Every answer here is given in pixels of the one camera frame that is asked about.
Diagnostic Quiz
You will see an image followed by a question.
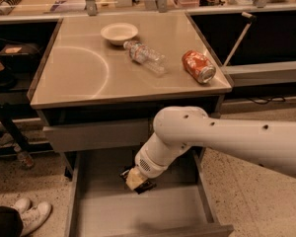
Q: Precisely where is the black bag with label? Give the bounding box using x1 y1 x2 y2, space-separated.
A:
0 43 40 63

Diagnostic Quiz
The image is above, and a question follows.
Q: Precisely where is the dark trouser leg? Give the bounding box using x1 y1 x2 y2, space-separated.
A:
0 206 23 237

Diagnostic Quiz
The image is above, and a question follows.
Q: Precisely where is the clear plastic water bottle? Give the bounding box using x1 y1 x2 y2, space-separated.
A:
123 40 166 75

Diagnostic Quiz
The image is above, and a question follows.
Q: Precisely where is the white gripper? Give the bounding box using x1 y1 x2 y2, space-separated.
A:
126 148 170 191

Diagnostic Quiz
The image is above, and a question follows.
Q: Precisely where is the black rxbar chocolate wrapper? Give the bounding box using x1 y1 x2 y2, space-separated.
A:
119 169 156 195

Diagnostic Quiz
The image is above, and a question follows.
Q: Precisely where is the grey drawer cabinet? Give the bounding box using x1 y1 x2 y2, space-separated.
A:
28 11 232 171

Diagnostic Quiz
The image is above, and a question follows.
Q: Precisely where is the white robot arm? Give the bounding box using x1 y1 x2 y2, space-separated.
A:
120 107 296 194

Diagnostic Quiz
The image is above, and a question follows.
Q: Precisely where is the black cable on floor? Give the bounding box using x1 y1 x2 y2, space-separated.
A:
246 95 286 105

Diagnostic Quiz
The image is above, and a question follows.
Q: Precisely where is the open grey middle drawer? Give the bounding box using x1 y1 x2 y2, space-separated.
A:
65 147 234 237

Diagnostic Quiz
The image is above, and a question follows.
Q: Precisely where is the white sneaker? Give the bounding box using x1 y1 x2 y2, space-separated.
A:
12 197 32 214
21 201 52 237

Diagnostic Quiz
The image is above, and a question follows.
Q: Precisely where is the white sneaker upper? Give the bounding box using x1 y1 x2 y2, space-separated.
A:
12 197 32 214

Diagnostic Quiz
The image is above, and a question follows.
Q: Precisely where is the white paper bowl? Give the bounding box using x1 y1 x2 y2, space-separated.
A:
101 23 138 45

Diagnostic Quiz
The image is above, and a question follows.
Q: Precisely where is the black tripod stand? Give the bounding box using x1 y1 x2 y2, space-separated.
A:
0 92 36 170

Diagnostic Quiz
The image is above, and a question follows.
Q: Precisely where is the closed grey top drawer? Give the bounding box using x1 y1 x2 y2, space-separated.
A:
43 118 152 152

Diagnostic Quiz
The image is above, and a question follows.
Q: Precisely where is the orange soda can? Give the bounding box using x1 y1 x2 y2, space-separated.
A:
182 50 216 84

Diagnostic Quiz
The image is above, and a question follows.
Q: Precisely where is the white sneaker lower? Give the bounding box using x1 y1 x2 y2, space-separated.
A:
21 201 52 237

